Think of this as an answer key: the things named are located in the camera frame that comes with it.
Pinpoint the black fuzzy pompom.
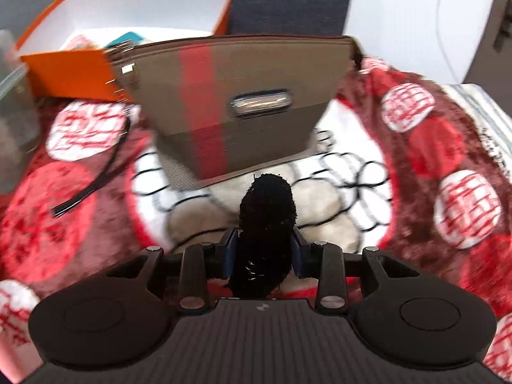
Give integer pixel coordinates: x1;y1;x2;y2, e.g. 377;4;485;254
228;173;297;299

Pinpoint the red white patterned blanket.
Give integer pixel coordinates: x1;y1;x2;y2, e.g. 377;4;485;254
1;60;511;381

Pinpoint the brown red-striped handbag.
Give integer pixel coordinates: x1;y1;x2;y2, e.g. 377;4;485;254
104;35;362;191

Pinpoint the striped white grey cloth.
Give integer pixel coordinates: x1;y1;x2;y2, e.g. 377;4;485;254
441;84;512;181

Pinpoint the teal packet in box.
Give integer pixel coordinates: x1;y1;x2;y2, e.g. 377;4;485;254
106;31;146;48

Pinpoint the clear plastic storage box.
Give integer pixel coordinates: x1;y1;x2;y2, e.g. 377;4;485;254
0;29;41;194

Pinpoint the orange cardboard box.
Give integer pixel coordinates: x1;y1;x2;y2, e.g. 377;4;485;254
17;0;232;100

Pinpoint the black bag strap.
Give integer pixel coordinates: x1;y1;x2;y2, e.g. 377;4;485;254
52;115;133;219

